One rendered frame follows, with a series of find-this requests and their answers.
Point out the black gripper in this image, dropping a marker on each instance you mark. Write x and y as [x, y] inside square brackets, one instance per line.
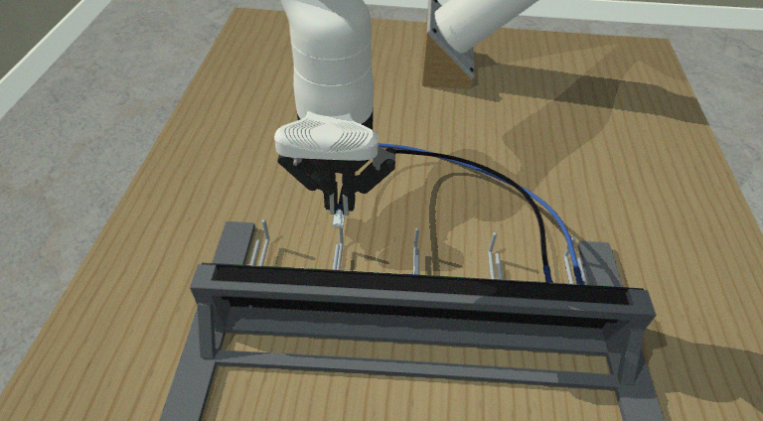
[320, 174]

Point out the black patch cord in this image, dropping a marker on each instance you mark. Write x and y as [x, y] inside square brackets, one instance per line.
[546, 269]

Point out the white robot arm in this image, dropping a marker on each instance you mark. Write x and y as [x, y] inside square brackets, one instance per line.
[333, 80]

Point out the white and blue cable plug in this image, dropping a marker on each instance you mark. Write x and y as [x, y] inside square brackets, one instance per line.
[339, 217]

